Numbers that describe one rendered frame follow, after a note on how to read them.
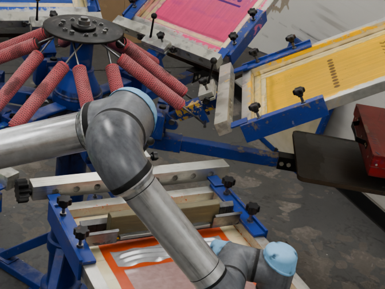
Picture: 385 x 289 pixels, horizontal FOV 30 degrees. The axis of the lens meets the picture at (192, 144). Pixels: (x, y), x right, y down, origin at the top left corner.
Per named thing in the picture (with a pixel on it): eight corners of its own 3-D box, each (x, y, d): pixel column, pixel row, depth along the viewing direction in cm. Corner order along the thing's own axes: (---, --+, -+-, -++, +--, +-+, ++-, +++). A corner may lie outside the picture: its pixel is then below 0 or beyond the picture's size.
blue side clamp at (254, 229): (263, 248, 224) (268, 230, 221) (250, 250, 222) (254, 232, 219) (219, 197, 247) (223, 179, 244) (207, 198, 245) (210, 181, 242)
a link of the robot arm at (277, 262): (263, 234, 160) (301, 243, 159) (254, 274, 165) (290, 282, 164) (259, 254, 153) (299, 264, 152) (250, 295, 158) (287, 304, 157)
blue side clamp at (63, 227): (94, 277, 199) (97, 257, 196) (77, 280, 197) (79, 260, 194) (62, 217, 222) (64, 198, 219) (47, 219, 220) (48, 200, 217)
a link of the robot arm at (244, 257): (205, 258, 152) (256, 270, 151) (213, 230, 162) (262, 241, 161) (199, 287, 155) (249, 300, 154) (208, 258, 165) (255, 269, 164)
